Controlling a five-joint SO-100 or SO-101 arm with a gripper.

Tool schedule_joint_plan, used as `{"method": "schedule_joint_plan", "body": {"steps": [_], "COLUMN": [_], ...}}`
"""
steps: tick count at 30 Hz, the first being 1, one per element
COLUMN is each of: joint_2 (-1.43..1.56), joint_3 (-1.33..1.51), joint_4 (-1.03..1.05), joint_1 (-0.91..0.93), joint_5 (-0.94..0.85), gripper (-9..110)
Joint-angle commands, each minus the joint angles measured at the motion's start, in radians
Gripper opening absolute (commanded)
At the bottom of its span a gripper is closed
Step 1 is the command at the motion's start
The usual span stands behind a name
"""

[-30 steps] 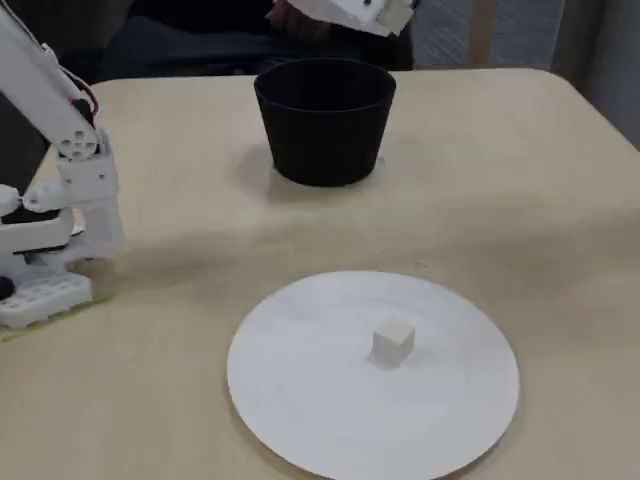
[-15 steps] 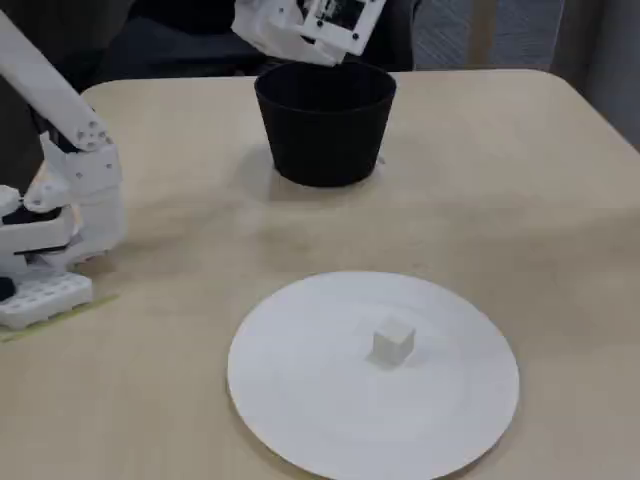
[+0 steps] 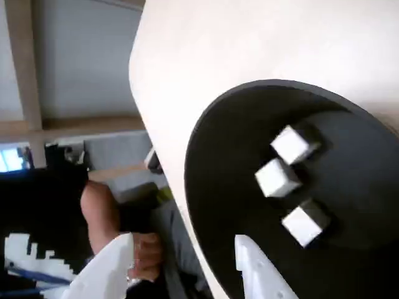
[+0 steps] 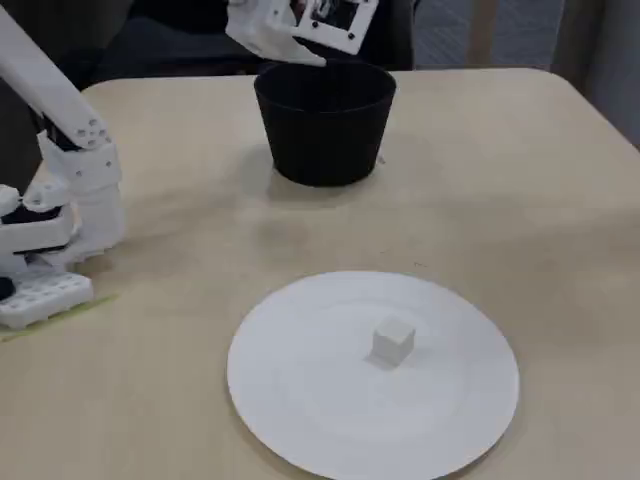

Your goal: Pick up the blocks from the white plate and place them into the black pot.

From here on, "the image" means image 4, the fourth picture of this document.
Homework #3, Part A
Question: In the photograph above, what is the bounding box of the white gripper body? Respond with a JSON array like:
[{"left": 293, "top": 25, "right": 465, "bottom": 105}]
[{"left": 224, "top": 0, "right": 297, "bottom": 56}]

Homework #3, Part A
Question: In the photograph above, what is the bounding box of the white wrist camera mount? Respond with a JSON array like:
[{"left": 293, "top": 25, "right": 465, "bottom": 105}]
[{"left": 266, "top": 0, "right": 380, "bottom": 56}]

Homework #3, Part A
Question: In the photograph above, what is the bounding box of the black pot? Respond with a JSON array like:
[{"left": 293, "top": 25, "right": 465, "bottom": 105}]
[{"left": 253, "top": 60, "right": 398, "bottom": 188}]

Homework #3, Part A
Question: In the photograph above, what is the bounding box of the white cube block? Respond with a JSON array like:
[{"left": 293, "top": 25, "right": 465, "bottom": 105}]
[{"left": 370, "top": 314, "right": 417, "bottom": 367}]

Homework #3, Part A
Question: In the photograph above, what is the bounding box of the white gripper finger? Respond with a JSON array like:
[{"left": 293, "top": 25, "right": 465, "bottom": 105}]
[{"left": 259, "top": 35, "right": 328, "bottom": 69}]

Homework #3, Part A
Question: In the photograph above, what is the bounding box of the white round plate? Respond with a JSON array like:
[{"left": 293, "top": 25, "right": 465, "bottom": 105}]
[{"left": 226, "top": 270, "right": 521, "bottom": 480}]

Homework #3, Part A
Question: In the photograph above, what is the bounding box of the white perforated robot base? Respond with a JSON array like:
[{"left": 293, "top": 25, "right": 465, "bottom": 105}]
[{"left": 0, "top": 184, "right": 95, "bottom": 330}]

